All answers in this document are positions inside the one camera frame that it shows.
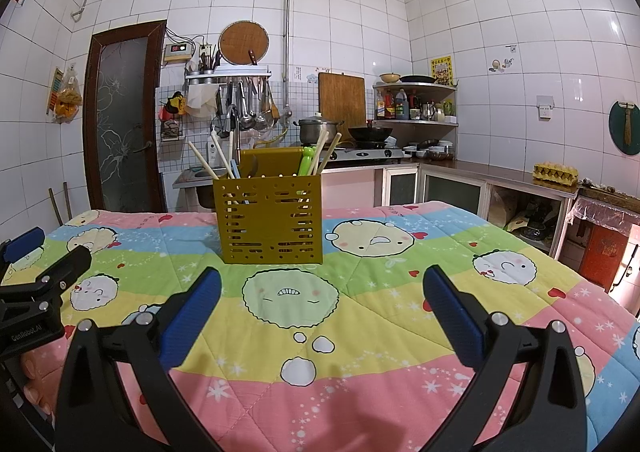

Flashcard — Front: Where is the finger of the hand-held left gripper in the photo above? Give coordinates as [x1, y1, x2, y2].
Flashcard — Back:
[0, 246, 93, 315]
[0, 226, 46, 265]

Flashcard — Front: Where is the colourful cartoon printed blanket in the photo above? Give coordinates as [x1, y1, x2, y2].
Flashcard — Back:
[0, 199, 640, 452]

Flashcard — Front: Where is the colourful wall calendar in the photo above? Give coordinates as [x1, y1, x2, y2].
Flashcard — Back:
[47, 68, 65, 115]

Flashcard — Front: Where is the dark green round board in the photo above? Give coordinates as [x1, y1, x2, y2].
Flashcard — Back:
[608, 101, 640, 155]

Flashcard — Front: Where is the gas stove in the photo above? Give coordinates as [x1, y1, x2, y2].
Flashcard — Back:
[325, 142, 405, 164]

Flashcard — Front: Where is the yellow perforated utensil holder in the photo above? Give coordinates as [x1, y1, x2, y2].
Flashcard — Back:
[212, 147, 323, 264]

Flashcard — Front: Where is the metal wall rack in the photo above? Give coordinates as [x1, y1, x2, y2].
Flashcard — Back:
[184, 65, 273, 83]

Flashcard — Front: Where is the row of hanging metal utensils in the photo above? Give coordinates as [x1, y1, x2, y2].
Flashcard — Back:
[215, 77, 281, 130]

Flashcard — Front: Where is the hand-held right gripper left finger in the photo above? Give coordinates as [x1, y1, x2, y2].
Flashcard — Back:
[54, 267, 226, 452]

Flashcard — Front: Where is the person's left hand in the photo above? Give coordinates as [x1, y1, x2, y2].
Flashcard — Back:
[15, 347, 61, 413]

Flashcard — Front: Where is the row of condiment bottles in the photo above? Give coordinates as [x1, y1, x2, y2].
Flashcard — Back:
[375, 88, 457, 122]

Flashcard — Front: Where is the rectangular wooden cutting board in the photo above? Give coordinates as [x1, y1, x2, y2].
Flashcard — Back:
[318, 72, 367, 122]

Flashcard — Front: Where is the black wok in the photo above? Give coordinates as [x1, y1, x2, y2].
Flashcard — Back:
[347, 125, 393, 143]

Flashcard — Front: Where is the brown door with frosted glass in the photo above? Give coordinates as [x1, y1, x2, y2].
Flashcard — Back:
[82, 20, 168, 213]

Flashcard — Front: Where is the yellow wall poster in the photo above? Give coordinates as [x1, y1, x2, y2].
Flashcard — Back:
[431, 55, 454, 86]

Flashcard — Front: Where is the yellow egg tray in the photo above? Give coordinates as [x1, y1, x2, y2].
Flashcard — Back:
[532, 161, 580, 185]

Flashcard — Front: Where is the white hanging cloth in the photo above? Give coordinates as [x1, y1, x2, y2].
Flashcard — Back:
[186, 85, 218, 119]

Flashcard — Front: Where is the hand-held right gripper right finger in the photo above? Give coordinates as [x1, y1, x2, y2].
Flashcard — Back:
[415, 265, 588, 452]

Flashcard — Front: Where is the white box with red display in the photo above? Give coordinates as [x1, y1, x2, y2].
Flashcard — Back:
[164, 43, 193, 64]

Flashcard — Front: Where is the steel pot with lid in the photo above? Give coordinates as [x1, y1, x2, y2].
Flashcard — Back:
[292, 113, 346, 145]

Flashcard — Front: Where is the steel sink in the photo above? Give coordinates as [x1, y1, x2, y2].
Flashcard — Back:
[172, 165, 221, 208]

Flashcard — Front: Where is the stack of bowls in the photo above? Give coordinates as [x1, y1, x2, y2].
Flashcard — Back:
[402, 138, 457, 163]

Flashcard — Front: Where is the red box with plastic cover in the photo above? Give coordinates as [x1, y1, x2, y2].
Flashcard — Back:
[570, 185, 640, 293]

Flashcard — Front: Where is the vertical metal pipe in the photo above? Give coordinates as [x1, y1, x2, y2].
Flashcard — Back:
[281, 0, 292, 113]

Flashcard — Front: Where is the round wooden board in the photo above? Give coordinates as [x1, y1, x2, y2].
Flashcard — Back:
[218, 21, 271, 66]

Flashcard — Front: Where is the plastic bag of oranges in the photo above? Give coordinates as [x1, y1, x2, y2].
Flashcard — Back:
[52, 75, 83, 123]

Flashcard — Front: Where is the steel corner shelf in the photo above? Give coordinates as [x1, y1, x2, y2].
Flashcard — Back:
[372, 81, 459, 128]

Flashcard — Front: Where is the kitchen counter cabinet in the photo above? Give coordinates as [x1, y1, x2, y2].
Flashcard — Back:
[320, 159, 581, 258]

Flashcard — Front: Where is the yellow hose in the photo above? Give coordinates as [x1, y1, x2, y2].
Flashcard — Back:
[260, 125, 291, 148]

